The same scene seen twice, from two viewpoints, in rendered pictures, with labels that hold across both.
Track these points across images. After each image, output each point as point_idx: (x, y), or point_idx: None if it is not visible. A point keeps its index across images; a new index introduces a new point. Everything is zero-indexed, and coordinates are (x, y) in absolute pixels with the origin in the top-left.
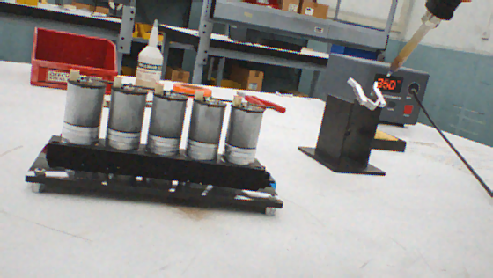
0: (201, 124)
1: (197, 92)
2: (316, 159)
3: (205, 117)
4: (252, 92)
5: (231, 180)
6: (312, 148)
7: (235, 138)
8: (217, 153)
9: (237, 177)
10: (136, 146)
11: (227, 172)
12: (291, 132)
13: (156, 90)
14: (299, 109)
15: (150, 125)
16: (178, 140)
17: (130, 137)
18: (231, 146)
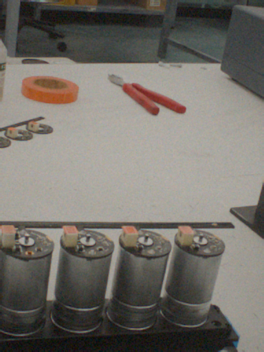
0: (136, 282)
1: (128, 236)
2: (261, 236)
3: (143, 273)
4: (126, 67)
5: (181, 351)
6: (249, 208)
7: (185, 292)
8: (157, 311)
9: (188, 343)
10: (42, 322)
11: (174, 339)
12: (208, 165)
13: (67, 242)
14: (200, 97)
15: (60, 290)
16: (102, 305)
17: (34, 315)
18: (179, 302)
